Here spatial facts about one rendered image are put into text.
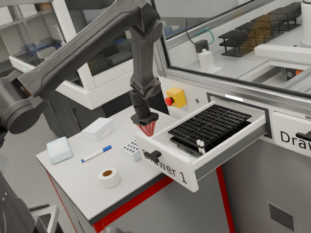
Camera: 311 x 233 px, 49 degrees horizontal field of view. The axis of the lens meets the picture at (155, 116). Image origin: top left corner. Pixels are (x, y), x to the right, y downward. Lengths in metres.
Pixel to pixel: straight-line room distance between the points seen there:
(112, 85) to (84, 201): 0.78
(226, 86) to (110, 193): 0.55
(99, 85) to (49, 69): 1.05
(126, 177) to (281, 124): 0.57
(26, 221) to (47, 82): 0.45
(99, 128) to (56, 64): 0.83
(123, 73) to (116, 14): 1.07
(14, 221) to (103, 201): 0.87
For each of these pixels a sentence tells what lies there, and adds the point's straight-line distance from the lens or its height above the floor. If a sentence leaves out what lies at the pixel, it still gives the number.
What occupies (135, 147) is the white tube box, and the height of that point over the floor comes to 0.80.
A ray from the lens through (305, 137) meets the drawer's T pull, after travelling 1.02.
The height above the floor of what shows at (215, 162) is 0.86.
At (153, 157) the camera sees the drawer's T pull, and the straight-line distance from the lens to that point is 1.04.
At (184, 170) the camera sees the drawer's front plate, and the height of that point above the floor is 0.89.
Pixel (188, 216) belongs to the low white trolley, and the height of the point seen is 0.49.
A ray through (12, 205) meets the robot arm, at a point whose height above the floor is 1.29.
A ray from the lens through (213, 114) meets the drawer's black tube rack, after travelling 1.22.
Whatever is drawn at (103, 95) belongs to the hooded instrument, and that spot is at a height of 0.85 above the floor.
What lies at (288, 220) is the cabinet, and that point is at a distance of 1.39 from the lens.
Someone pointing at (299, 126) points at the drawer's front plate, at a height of 0.91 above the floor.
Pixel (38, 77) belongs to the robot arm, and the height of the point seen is 1.28.
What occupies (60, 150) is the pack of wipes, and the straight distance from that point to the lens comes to 1.54.
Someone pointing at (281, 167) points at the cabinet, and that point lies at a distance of 1.24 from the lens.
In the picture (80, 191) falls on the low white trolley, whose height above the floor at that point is 0.76.
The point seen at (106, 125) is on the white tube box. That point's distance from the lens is 1.59.
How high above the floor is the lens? 1.47
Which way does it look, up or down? 26 degrees down
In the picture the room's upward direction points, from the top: 16 degrees counter-clockwise
